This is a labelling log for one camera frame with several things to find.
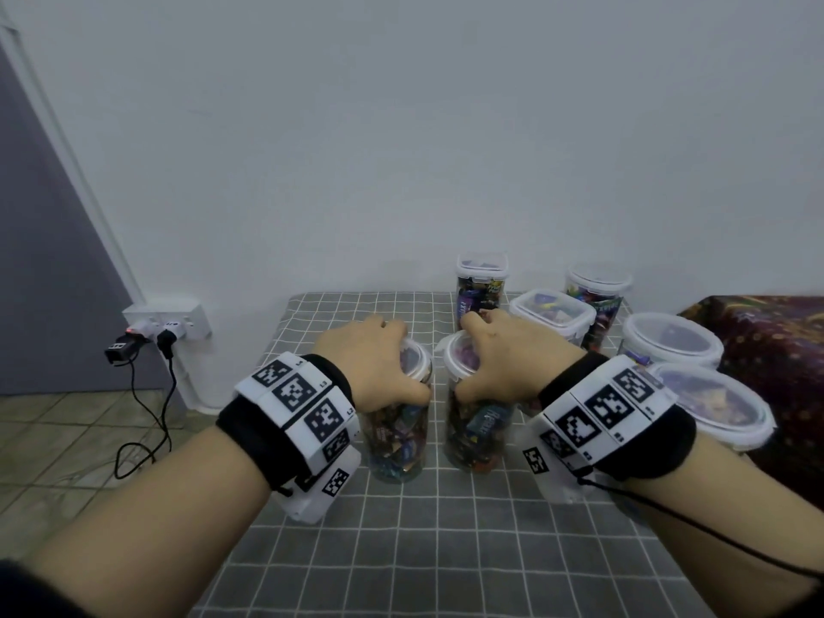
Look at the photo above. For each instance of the person's right hand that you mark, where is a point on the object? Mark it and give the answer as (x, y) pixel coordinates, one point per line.
(522, 354)

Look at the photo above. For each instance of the person's left hand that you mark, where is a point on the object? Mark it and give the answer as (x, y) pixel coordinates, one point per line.
(373, 360)

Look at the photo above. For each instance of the small transparent plastic jar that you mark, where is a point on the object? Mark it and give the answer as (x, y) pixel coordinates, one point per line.
(397, 444)
(479, 300)
(554, 310)

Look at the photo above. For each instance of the tall transparent plastic jar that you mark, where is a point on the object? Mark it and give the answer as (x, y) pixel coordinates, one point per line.
(476, 438)

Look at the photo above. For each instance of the person's left forearm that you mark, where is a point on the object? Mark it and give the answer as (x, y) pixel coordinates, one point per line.
(142, 534)

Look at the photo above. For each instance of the person's right forearm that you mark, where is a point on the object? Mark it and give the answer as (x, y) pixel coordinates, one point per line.
(734, 521)

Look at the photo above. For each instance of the black marker-tagged left wristband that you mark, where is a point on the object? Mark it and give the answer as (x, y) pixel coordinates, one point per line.
(290, 418)

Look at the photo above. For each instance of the black marker-tagged wristband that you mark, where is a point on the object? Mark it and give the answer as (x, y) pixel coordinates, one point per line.
(618, 418)
(290, 418)

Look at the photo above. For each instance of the black marker-tagged right wristband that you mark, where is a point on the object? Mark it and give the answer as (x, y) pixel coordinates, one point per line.
(618, 418)

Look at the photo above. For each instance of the black power plug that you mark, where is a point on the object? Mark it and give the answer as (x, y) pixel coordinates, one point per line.
(122, 350)

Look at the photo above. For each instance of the dark patterned cloth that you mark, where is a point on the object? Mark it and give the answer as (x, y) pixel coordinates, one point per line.
(785, 354)

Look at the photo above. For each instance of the grey door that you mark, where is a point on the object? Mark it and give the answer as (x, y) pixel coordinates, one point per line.
(45, 264)

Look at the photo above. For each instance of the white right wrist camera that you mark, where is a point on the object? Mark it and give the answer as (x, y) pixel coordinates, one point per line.
(541, 463)

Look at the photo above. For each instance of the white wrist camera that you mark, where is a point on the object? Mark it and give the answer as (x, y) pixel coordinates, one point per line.
(322, 489)
(541, 463)

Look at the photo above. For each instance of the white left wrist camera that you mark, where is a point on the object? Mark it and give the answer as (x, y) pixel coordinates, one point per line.
(322, 489)

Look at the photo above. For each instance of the white wall socket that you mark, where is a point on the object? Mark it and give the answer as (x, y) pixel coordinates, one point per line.
(167, 320)

